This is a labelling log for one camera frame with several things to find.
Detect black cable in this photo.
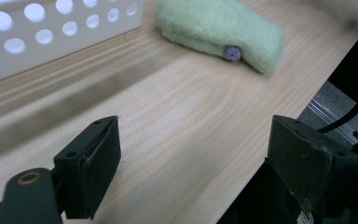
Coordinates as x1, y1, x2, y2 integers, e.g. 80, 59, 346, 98
318, 101, 358, 134

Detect green plush toy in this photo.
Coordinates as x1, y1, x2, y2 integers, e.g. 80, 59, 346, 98
154, 0, 286, 76

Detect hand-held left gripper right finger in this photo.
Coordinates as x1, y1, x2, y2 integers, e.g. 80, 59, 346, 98
265, 114, 358, 218

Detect white perforated plastic basket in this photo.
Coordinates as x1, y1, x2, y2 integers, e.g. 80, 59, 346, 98
0, 0, 147, 88

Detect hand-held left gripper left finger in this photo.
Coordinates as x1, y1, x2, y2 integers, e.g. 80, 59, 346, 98
53, 115, 122, 220

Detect metal floor rail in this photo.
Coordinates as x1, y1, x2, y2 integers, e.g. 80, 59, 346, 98
306, 97, 358, 146

